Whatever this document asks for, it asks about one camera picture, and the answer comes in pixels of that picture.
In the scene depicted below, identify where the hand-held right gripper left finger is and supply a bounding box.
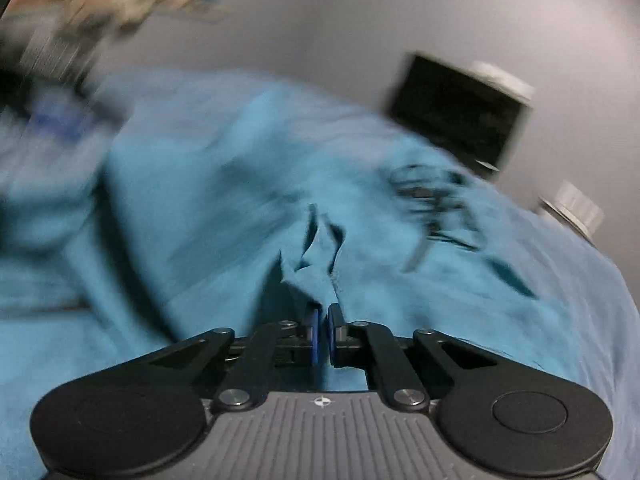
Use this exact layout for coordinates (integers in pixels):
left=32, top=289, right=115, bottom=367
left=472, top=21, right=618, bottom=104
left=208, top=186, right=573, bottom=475
left=150, top=304, right=323, bottom=413

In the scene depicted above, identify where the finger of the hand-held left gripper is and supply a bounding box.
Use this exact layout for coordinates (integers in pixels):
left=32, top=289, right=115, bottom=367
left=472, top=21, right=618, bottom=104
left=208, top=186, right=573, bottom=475
left=0, top=67, right=133, bottom=145

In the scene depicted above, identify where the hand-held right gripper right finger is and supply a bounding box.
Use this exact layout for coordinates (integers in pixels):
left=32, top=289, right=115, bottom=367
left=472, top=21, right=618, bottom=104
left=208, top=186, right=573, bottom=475
left=326, top=303, right=501, bottom=412

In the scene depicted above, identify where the teal garment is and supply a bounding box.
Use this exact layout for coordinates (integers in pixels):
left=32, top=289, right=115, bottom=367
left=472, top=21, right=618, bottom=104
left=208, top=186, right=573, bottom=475
left=0, top=80, right=586, bottom=480

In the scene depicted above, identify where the black box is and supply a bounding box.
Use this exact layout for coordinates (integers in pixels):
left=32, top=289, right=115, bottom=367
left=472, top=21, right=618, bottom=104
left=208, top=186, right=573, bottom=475
left=382, top=51, right=533, bottom=181

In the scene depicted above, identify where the blue fleece blanket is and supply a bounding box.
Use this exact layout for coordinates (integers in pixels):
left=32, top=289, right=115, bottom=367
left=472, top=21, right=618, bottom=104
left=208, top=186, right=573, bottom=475
left=0, top=67, right=632, bottom=480

